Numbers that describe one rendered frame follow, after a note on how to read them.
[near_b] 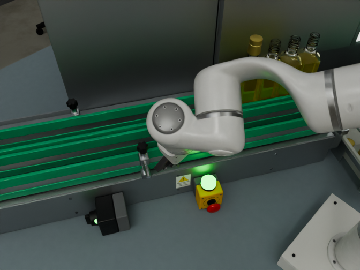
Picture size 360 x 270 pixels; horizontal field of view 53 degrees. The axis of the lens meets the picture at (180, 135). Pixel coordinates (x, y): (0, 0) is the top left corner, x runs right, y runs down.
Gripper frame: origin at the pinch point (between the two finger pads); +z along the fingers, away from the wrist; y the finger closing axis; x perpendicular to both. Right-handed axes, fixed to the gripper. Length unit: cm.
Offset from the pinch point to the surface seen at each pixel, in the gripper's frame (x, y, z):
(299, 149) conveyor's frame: 17.7, -24.5, 30.4
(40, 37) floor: -184, 23, 176
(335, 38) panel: 0, -59, 34
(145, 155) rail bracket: -7.6, 9.3, 7.8
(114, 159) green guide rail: -12.5, 15.9, 7.9
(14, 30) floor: -208, 35, 178
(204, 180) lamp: 6.0, 2.6, 20.8
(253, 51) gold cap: -8.8, -29.6, 9.4
